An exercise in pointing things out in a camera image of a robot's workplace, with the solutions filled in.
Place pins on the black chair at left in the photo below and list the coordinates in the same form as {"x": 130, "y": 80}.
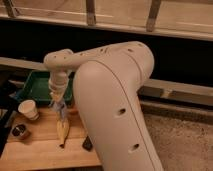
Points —
{"x": 8, "y": 103}

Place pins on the grey-blue towel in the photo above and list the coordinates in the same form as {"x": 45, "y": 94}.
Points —
{"x": 60, "y": 107}

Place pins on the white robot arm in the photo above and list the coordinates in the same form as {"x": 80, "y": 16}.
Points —
{"x": 105, "y": 89}

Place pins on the yellow banana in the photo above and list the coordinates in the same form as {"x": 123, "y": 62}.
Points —
{"x": 62, "y": 131}

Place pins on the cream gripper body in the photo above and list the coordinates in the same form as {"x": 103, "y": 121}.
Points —
{"x": 57, "y": 97}

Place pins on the green plastic tray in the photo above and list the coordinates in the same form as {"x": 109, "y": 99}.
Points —
{"x": 36, "y": 88}

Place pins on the black remote control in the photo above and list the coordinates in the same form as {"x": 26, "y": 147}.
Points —
{"x": 87, "y": 144}

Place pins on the white paper cup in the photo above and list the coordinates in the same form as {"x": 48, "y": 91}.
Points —
{"x": 28, "y": 109}

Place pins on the small metal cup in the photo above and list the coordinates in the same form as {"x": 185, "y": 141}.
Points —
{"x": 20, "y": 131}

